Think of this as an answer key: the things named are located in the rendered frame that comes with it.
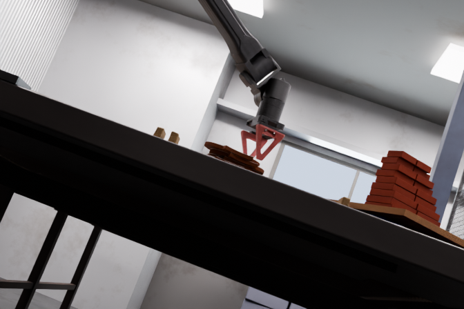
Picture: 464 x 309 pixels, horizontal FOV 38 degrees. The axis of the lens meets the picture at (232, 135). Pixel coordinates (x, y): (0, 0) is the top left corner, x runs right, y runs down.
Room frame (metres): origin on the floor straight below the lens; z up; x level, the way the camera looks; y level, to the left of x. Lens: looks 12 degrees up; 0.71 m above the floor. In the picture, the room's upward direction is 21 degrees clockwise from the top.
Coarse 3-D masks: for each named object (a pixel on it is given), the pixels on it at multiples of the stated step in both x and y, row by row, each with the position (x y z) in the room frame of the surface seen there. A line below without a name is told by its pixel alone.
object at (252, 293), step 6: (252, 288) 5.97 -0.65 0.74; (246, 294) 5.97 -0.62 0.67; (252, 294) 5.96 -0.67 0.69; (258, 294) 5.96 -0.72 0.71; (264, 294) 5.95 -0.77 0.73; (246, 300) 5.98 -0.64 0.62; (252, 300) 5.96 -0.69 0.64; (258, 300) 5.96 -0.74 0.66; (264, 300) 5.95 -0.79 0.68; (270, 300) 5.94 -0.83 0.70; (276, 300) 5.94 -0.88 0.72; (282, 300) 5.93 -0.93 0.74; (246, 306) 5.98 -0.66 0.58; (252, 306) 5.97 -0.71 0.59; (258, 306) 5.96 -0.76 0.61; (264, 306) 5.96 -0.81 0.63; (270, 306) 5.94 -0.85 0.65; (276, 306) 5.94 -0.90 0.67; (282, 306) 5.93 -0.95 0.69; (288, 306) 6.19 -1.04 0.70; (294, 306) 5.91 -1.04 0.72; (300, 306) 5.90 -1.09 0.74
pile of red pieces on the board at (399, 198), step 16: (384, 160) 2.12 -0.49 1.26; (400, 160) 2.07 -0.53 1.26; (416, 160) 2.09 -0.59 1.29; (384, 176) 2.10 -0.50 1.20; (400, 176) 2.07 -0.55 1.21; (416, 176) 2.09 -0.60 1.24; (384, 192) 2.07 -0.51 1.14; (400, 192) 2.06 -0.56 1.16; (416, 192) 2.09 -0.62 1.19; (432, 192) 2.14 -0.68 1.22; (416, 208) 2.08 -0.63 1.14; (432, 208) 2.13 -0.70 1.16
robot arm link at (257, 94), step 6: (276, 66) 1.53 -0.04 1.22; (240, 72) 1.53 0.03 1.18; (246, 72) 1.52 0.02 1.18; (276, 72) 1.53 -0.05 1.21; (240, 78) 1.54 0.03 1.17; (246, 78) 1.52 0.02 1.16; (264, 78) 1.55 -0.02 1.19; (246, 84) 1.54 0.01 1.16; (252, 84) 1.53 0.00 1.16; (258, 84) 1.52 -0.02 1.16; (264, 84) 1.58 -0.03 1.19; (252, 90) 1.62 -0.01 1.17; (258, 90) 1.59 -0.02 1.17; (258, 96) 1.60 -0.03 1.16; (258, 102) 1.61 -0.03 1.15
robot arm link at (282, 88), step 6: (270, 78) 1.54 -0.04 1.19; (276, 78) 1.53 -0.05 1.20; (282, 78) 1.53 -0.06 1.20; (270, 84) 1.53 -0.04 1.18; (276, 84) 1.52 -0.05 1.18; (282, 84) 1.52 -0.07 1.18; (288, 84) 1.53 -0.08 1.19; (264, 90) 1.54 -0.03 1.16; (270, 90) 1.53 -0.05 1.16; (276, 90) 1.52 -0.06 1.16; (282, 90) 1.52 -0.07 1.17; (288, 90) 1.53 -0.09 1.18; (264, 96) 1.53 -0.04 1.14; (270, 96) 1.52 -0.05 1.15; (276, 96) 1.52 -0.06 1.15; (282, 96) 1.53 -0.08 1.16; (282, 102) 1.53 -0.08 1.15
